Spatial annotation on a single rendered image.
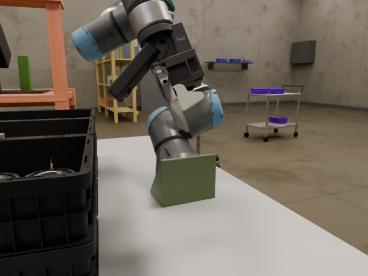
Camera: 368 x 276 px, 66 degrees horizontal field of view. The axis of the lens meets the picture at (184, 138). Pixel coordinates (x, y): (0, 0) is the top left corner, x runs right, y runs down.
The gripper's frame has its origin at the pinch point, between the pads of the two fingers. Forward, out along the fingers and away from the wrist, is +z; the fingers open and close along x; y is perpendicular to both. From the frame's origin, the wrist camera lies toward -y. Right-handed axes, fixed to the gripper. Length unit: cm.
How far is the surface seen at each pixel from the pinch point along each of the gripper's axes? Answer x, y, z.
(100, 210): 28.8, -28.1, 9.1
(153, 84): 878, -1, -248
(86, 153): -0.6, -17.3, -3.6
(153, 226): 20.3, -14.5, 16.8
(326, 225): 158, 79, 90
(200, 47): 931, 199, -324
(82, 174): -11.3, -15.6, 0.2
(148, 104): 880, -42, -190
